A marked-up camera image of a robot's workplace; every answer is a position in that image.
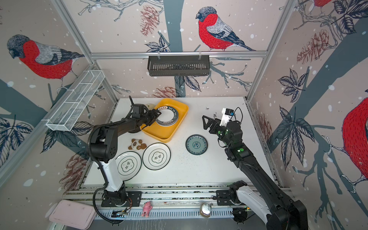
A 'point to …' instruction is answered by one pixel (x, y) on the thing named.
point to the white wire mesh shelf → (67, 116)
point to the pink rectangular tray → (73, 214)
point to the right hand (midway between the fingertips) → (207, 119)
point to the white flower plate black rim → (156, 156)
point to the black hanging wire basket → (177, 65)
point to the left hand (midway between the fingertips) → (158, 114)
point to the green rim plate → (168, 117)
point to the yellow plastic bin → (164, 133)
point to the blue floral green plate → (196, 144)
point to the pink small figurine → (147, 207)
